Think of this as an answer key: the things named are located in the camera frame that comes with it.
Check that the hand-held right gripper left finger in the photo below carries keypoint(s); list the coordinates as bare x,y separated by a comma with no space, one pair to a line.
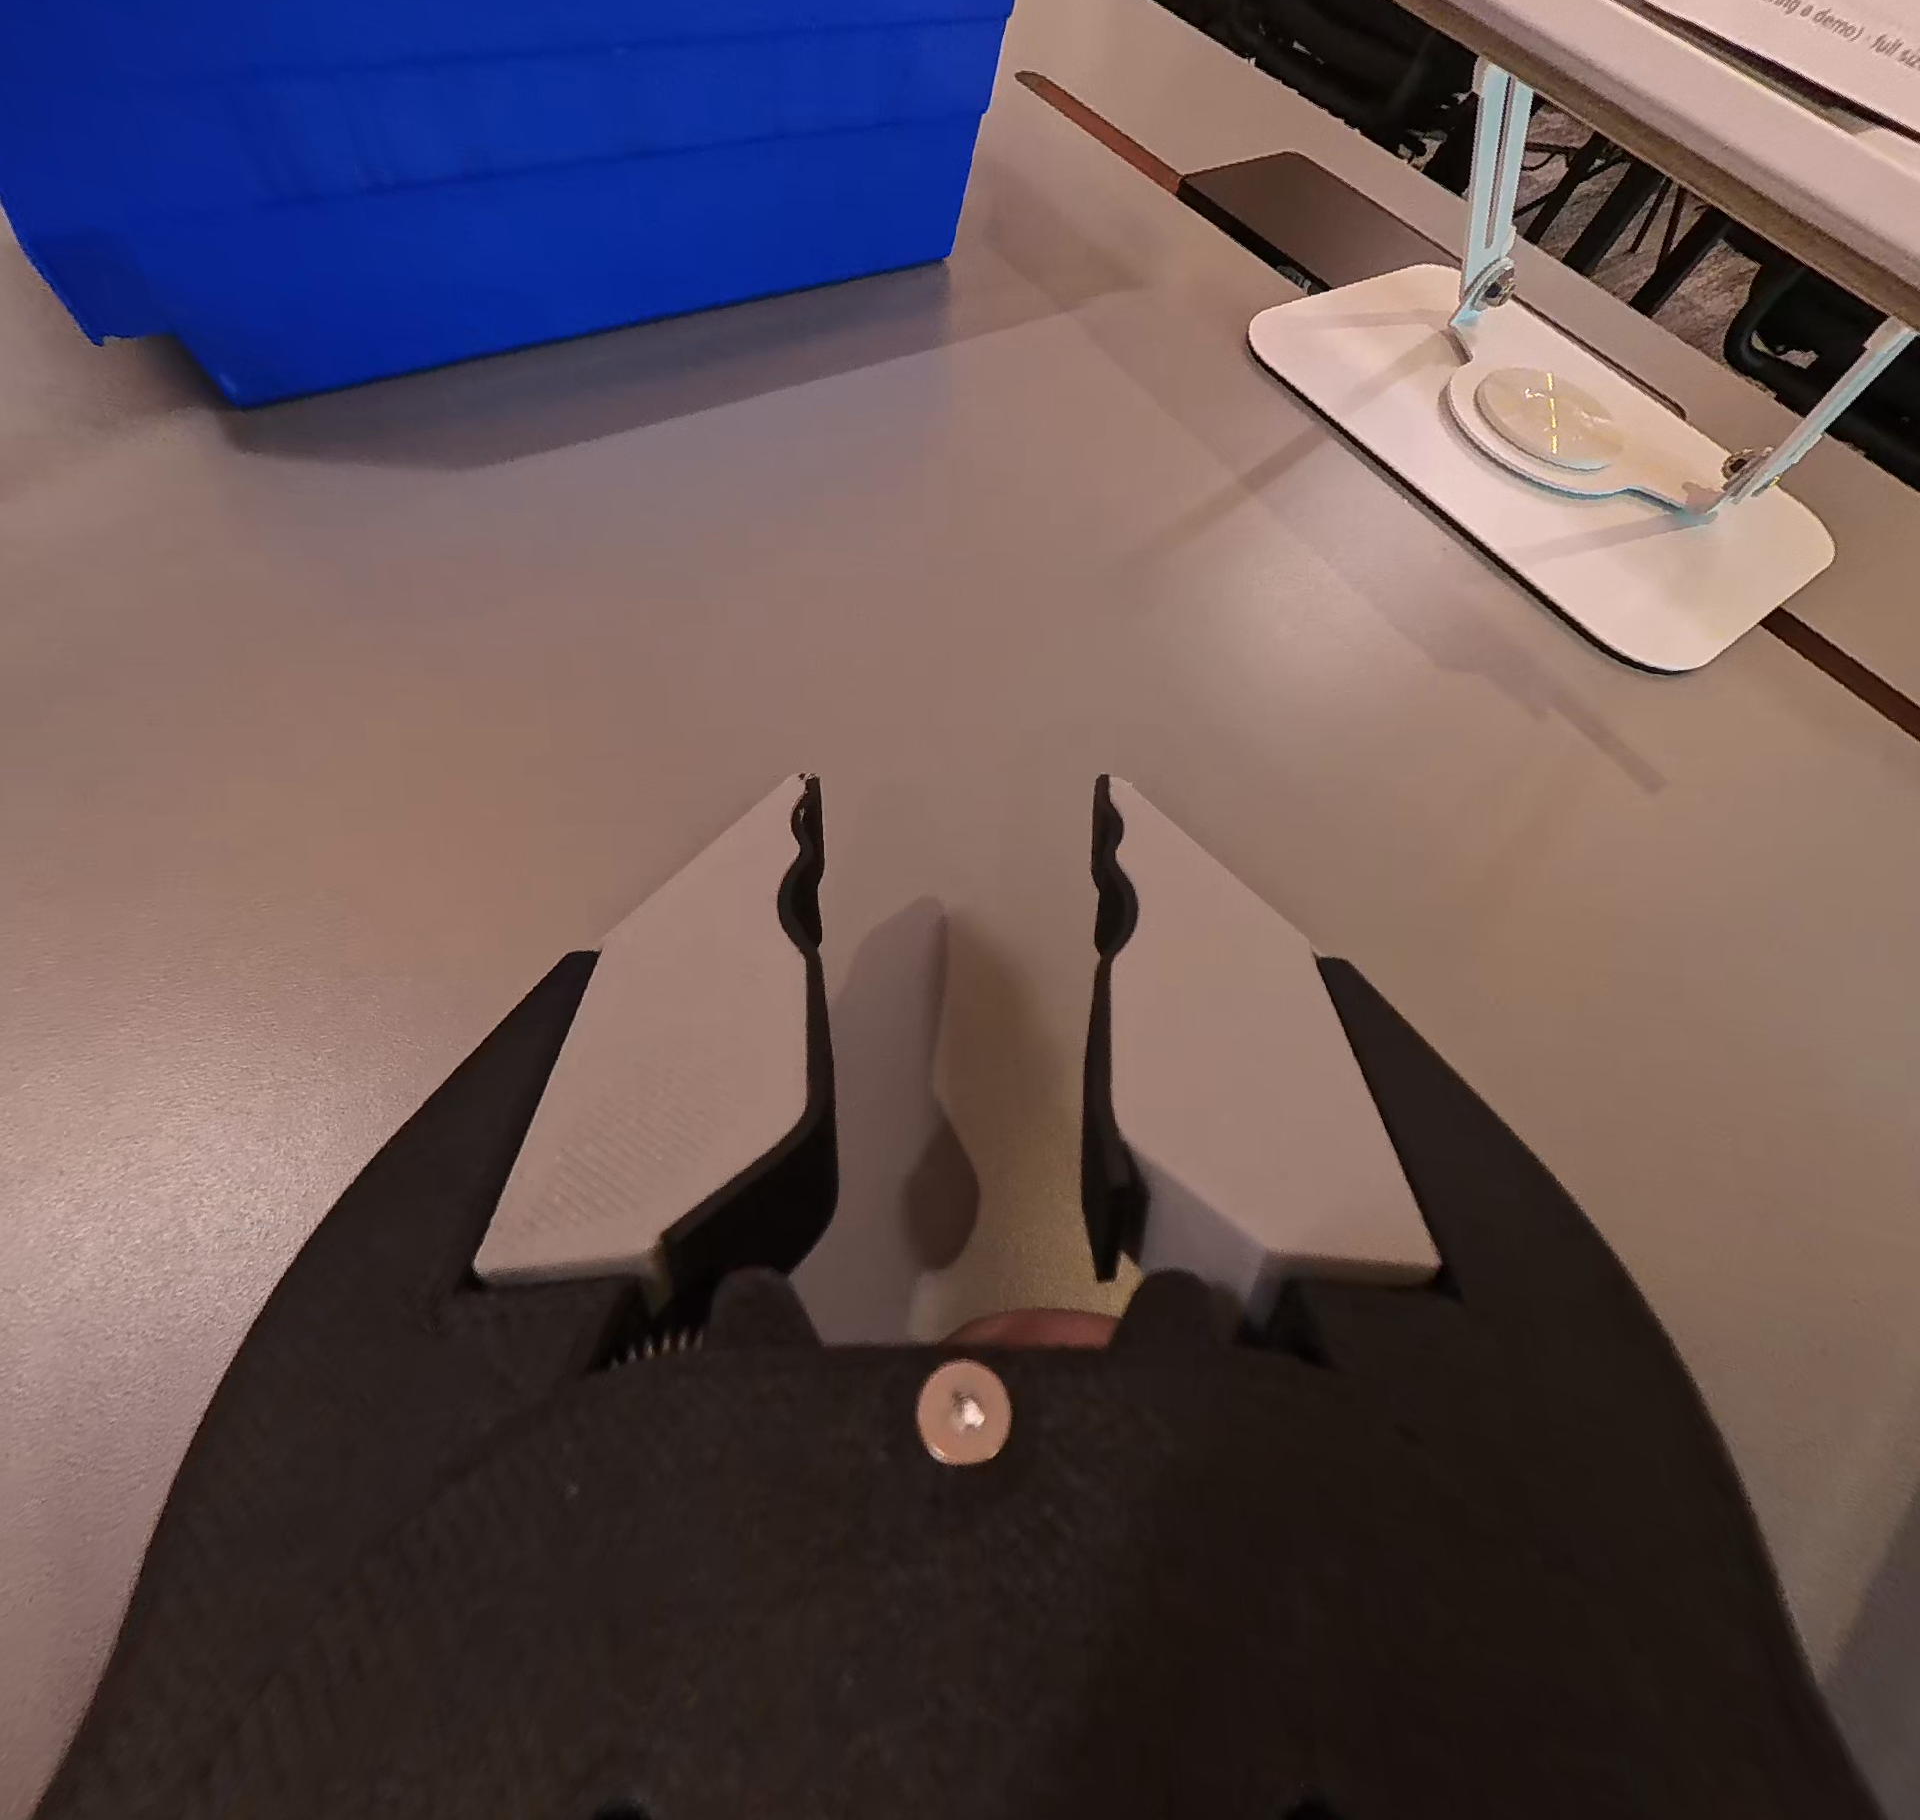
676,1100

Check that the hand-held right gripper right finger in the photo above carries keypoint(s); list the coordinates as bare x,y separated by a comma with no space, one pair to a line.
1261,1100

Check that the blue plastic bin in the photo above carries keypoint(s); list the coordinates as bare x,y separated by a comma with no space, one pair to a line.
524,170

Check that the white document stand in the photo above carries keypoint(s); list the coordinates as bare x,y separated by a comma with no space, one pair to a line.
1575,545

